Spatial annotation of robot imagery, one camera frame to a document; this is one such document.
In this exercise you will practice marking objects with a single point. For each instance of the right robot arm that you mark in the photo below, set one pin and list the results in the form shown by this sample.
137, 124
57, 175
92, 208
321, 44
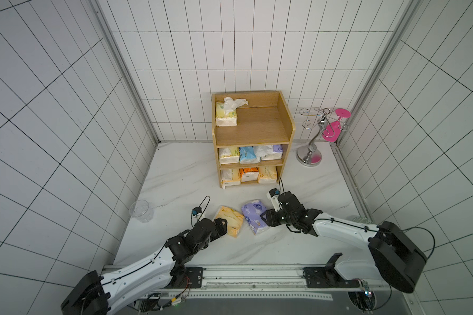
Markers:
383, 251

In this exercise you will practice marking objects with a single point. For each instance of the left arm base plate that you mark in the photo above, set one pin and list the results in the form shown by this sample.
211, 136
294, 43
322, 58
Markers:
190, 277

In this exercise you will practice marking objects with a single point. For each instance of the yellow-green tissue pack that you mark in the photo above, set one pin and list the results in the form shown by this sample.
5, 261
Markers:
226, 111

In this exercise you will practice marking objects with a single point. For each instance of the clear plastic cup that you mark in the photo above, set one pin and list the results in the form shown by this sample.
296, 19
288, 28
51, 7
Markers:
141, 211

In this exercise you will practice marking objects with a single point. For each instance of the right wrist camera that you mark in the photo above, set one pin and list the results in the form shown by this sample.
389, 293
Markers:
273, 196

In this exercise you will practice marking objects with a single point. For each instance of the pink wine glass lower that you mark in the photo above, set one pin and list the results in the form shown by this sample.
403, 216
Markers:
332, 132

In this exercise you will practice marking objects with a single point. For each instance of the wooden three-tier shelf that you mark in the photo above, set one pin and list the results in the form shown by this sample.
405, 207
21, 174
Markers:
265, 120

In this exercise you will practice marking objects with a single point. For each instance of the white purple tissue pack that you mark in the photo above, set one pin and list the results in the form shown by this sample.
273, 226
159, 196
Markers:
269, 152

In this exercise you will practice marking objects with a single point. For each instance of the beige tissue pack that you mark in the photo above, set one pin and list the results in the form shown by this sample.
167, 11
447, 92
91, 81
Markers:
230, 177
267, 175

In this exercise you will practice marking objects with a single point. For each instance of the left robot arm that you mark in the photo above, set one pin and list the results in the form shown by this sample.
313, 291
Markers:
112, 291

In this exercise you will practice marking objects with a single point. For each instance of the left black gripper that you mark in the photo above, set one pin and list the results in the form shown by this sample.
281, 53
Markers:
221, 228

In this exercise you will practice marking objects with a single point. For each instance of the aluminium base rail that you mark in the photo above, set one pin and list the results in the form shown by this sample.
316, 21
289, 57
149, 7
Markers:
267, 282

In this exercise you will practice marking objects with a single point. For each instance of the blue tissue pack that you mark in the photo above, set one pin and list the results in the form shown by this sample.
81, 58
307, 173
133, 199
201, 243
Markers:
247, 155

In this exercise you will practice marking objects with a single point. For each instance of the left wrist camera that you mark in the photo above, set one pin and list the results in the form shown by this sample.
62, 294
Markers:
196, 214

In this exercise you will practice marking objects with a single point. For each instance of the yellow tissue pack middle shelf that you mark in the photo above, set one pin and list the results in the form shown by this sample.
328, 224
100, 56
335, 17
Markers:
229, 155

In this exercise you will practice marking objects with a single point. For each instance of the orange-yellow tissue pack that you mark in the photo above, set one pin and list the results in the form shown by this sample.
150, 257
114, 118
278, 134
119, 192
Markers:
234, 220

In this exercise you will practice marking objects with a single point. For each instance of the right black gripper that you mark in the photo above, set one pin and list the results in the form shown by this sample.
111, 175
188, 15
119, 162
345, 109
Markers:
278, 214

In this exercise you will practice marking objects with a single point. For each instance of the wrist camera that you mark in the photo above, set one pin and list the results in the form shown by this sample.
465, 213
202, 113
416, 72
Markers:
273, 196
196, 214

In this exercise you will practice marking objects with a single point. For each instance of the beige tissue pack bottom right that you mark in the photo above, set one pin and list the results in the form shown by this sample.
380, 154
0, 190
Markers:
267, 175

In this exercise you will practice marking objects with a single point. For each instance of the beige tissue pack bottom left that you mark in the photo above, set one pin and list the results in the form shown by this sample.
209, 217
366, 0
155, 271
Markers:
230, 177

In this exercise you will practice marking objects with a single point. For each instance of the chrome glass holder stand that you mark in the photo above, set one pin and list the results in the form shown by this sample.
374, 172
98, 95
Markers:
309, 155

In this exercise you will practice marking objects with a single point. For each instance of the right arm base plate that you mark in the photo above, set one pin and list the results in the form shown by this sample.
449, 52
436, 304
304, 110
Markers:
323, 277

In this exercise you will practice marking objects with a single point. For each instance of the orange tissue pack bottom middle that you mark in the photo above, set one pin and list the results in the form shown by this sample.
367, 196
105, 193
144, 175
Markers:
249, 174

